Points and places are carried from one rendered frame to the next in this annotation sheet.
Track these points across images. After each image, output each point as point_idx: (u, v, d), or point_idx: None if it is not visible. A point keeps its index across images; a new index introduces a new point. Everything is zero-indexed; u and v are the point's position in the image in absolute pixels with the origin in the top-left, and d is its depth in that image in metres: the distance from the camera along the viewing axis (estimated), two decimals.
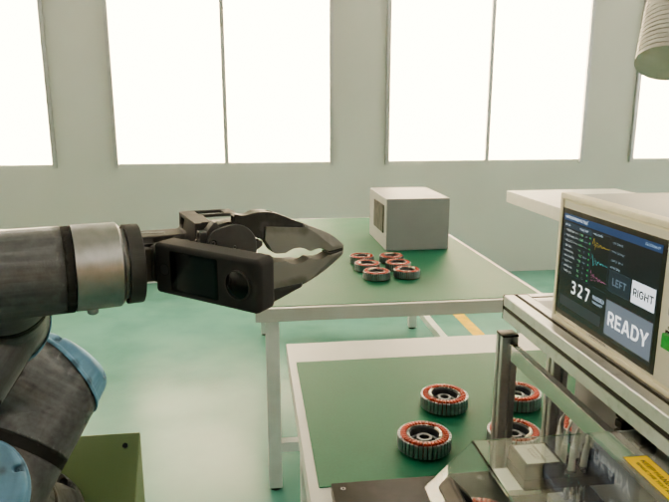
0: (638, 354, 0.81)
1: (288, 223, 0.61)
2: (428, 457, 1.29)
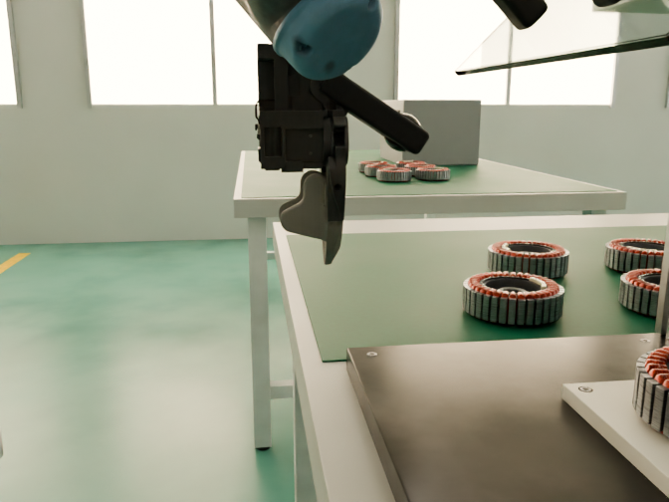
0: None
1: None
2: (527, 320, 0.69)
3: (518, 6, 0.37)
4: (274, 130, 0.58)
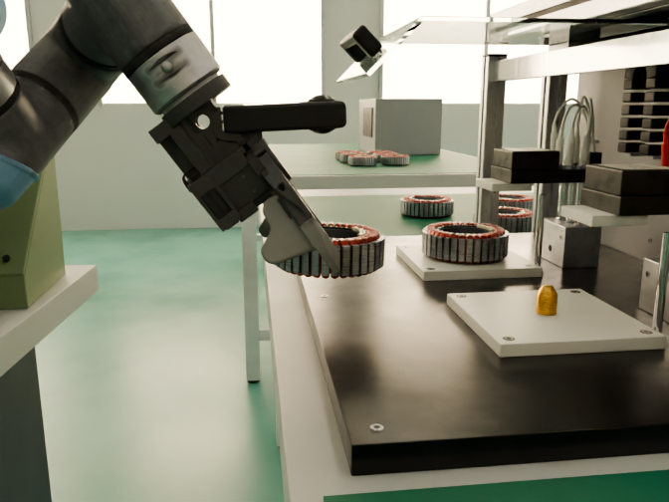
0: None
1: (293, 184, 0.68)
2: (332, 270, 0.59)
3: (352, 52, 0.80)
4: (211, 193, 0.58)
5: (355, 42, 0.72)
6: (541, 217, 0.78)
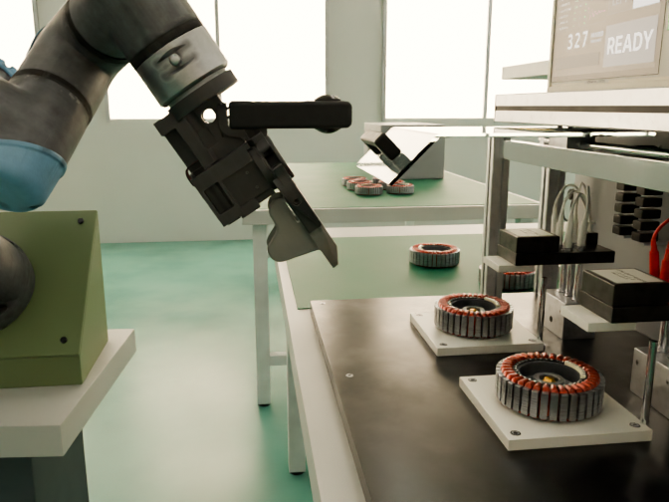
0: (642, 61, 0.72)
1: (307, 199, 0.66)
2: (569, 415, 0.64)
3: (372, 146, 0.89)
4: (213, 188, 0.58)
5: (376, 146, 0.80)
6: (543, 298, 0.87)
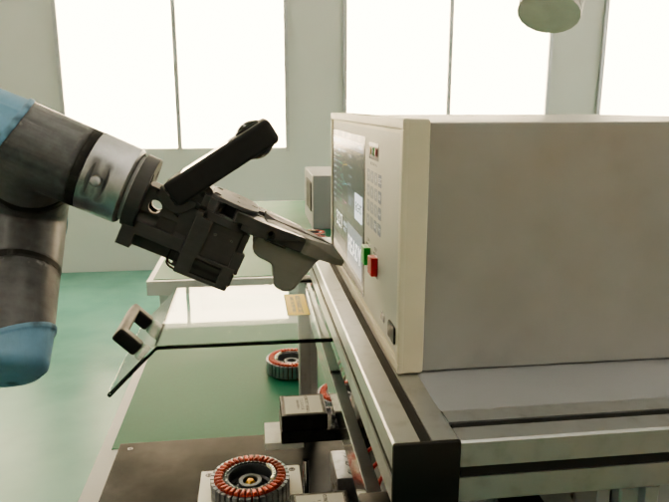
0: (358, 275, 0.71)
1: (286, 219, 0.66)
2: None
3: (137, 322, 0.87)
4: (196, 264, 0.60)
5: (116, 341, 0.79)
6: (305, 480, 0.85)
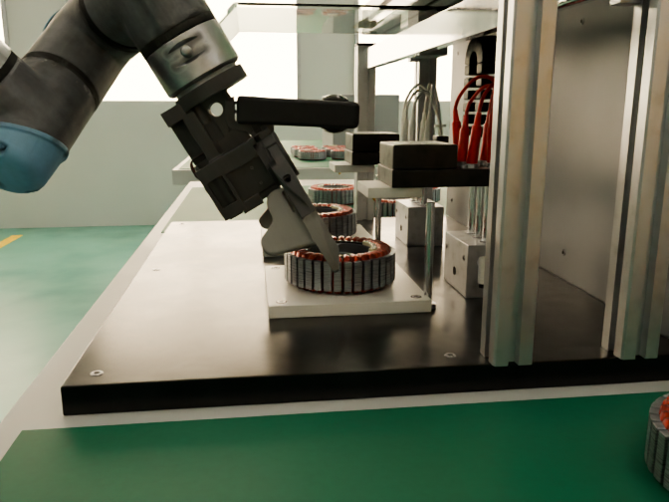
0: None
1: None
2: (344, 285, 0.59)
3: None
4: (217, 181, 0.58)
5: None
6: None
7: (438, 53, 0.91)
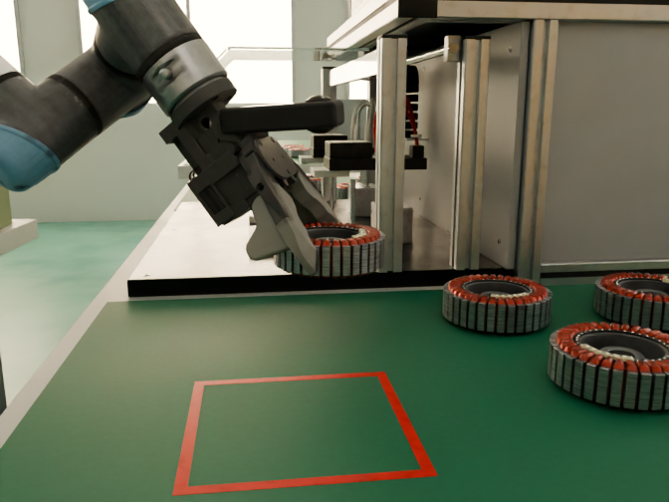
0: None
1: (311, 182, 0.69)
2: None
3: None
4: (208, 190, 0.62)
5: None
6: (331, 180, 1.15)
7: None
